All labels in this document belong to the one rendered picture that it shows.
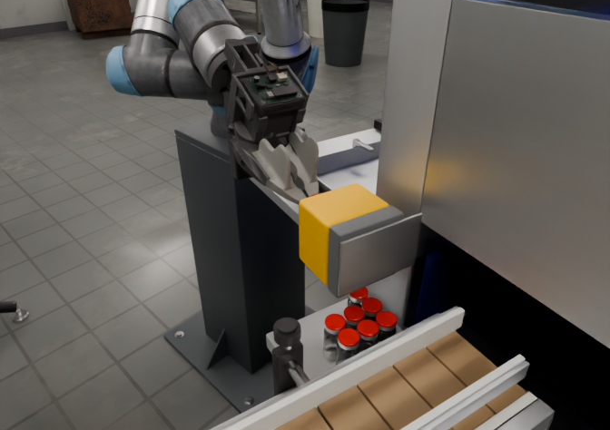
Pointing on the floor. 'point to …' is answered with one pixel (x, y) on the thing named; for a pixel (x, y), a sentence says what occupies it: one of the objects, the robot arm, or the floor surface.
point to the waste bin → (344, 30)
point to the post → (412, 118)
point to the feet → (14, 311)
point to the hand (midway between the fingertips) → (304, 201)
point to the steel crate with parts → (100, 11)
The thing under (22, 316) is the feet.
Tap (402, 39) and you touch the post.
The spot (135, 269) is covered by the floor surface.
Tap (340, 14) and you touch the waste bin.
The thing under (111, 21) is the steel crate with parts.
